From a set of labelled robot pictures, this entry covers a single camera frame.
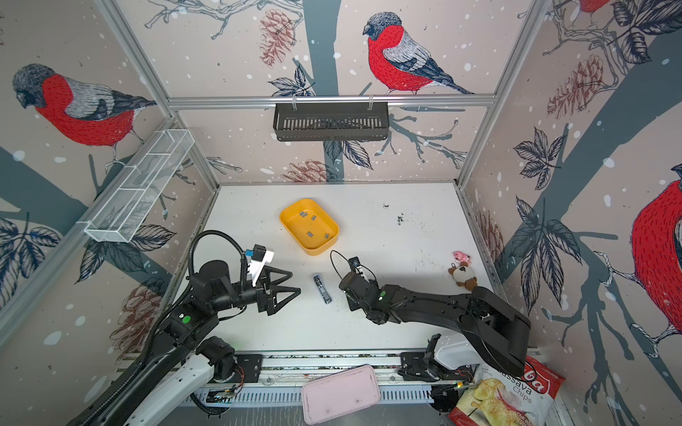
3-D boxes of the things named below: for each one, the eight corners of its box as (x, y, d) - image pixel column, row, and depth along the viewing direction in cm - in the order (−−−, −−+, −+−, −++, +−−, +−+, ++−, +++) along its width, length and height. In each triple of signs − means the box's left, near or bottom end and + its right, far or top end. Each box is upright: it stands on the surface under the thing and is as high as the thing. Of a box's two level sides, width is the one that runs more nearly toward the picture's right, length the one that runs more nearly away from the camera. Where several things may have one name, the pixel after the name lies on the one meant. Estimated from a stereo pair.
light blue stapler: (325, 304, 88) (324, 300, 84) (313, 281, 93) (312, 276, 90) (332, 301, 88) (331, 296, 85) (319, 277, 94) (318, 272, 91)
